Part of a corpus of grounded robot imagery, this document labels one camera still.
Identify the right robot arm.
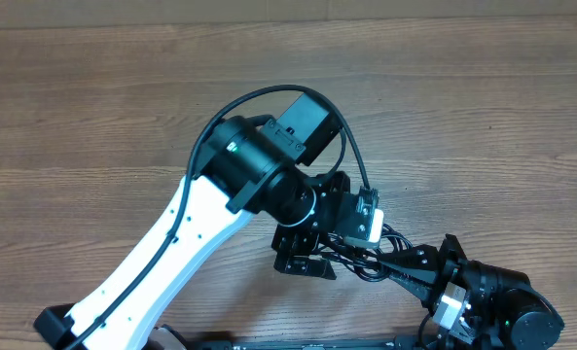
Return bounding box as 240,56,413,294
378,234,564,349

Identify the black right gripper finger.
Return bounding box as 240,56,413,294
389,271,439,306
378,245,439,275

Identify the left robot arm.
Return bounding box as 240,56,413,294
33,87,383,349

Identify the black usb cable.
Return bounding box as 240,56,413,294
316,222,415,283

